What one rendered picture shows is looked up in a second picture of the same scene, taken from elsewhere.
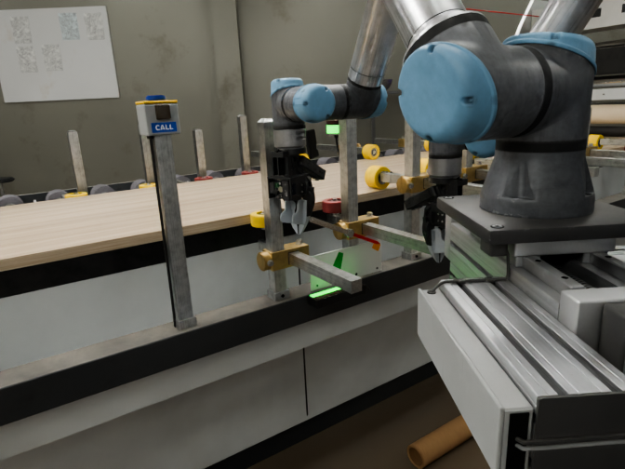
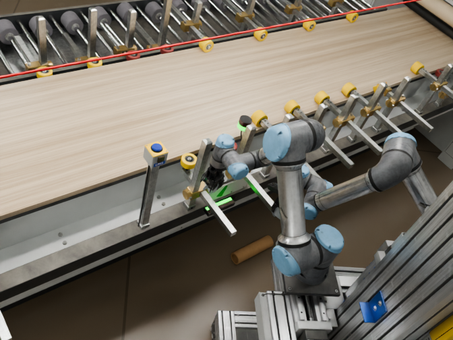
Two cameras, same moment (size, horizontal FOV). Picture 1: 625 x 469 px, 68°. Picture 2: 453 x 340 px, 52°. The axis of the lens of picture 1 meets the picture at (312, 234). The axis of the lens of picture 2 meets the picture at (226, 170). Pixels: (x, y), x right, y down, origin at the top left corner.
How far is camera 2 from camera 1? 1.43 m
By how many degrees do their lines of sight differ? 33
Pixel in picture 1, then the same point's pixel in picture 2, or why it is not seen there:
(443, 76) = (286, 265)
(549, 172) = (313, 273)
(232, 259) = (163, 172)
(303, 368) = not seen: hidden behind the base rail
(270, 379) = not seen: hidden behind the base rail
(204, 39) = not seen: outside the picture
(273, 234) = (195, 186)
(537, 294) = (292, 311)
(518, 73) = (310, 264)
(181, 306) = (144, 220)
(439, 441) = (249, 253)
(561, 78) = (325, 259)
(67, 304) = (79, 204)
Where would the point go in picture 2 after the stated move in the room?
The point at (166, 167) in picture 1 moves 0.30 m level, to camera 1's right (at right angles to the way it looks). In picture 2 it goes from (154, 175) to (224, 183)
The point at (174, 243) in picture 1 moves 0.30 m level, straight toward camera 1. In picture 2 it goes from (148, 200) to (166, 259)
